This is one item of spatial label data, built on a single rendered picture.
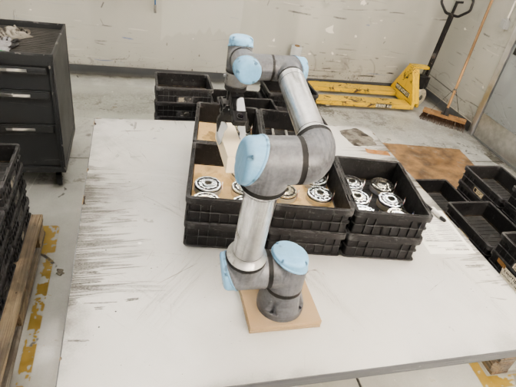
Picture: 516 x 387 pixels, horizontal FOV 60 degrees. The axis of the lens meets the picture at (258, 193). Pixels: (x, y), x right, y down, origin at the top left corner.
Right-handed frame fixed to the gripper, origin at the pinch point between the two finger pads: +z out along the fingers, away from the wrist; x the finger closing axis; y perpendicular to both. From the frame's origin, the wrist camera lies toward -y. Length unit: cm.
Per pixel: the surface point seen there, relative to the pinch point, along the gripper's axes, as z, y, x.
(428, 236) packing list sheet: 39, -7, -90
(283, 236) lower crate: 31.4, -13.4, -21.2
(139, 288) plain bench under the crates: 39, -27, 30
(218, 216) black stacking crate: 24.0, -9.4, 3.2
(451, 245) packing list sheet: 39, -14, -97
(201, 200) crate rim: 16.8, -9.5, 9.7
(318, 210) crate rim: 17.0, -16.2, -30.6
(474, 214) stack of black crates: 70, 44, -166
